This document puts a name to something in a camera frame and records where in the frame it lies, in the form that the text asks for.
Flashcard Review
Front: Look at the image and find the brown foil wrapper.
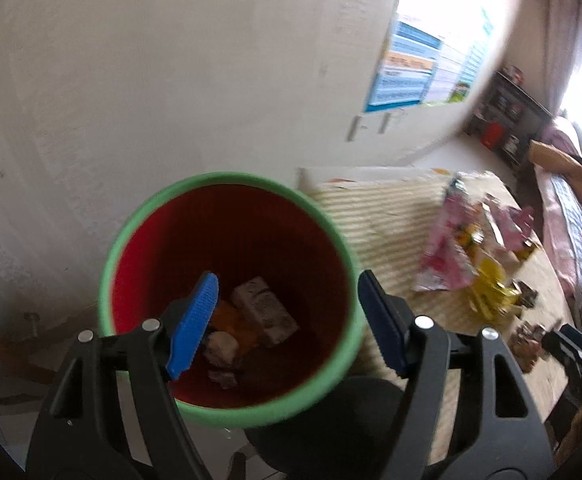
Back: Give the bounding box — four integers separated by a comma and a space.
508, 322, 552, 373
513, 282, 539, 311

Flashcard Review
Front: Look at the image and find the pile of crumpled wrappers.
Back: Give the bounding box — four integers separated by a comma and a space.
203, 276, 302, 391

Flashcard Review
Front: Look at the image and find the brown pillow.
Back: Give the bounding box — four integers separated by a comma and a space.
528, 140, 582, 208

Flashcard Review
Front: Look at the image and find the red box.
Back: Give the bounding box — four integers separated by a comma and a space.
481, 121, 504, 151

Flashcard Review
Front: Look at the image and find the blue letter wall poster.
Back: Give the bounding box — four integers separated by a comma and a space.
366, 15, 444, 113

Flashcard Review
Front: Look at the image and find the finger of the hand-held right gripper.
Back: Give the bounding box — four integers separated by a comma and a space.
542, 323, 582, 406

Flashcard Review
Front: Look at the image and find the dark metal shelf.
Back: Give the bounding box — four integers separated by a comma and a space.
466, 67, 554, 171

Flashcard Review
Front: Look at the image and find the green edged wall poster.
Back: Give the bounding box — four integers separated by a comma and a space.
448, 5, 494, 106

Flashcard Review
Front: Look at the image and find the white table wall poster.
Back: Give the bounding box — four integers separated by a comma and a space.
423, 35, 476, 106

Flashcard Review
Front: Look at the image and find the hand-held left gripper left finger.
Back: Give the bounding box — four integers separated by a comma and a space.
25, 271, 220, 480

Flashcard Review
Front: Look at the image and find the pink patterned curtain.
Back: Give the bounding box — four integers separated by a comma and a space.
541, 0, 582, 116

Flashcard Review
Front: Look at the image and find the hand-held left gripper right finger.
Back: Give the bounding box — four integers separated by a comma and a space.
357, 269, 558, 480

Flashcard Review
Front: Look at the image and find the green bin with red inside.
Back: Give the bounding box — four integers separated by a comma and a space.
97, 172, 366, 428

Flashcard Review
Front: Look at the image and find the pink blanket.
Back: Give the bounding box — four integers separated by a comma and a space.
541, 117, 579, 161

